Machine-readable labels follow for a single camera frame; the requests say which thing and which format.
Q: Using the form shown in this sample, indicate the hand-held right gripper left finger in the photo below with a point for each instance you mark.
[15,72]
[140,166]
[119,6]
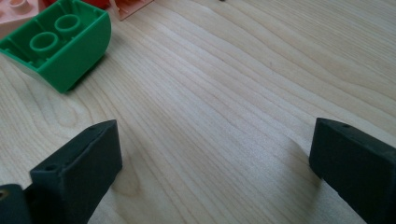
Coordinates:
[77,174]

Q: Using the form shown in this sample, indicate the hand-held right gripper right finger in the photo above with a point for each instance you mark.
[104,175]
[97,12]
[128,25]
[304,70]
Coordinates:
[358,168]

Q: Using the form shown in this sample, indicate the green building brick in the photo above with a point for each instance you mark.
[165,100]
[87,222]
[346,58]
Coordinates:
[77,59]

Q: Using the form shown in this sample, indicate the pink building brick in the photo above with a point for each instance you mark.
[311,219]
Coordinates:
[12,15]

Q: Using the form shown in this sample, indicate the red building brick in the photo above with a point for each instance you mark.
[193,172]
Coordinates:
[99,3]

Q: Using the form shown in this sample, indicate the salmon building brick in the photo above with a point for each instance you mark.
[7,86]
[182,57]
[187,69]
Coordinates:
[130,7]

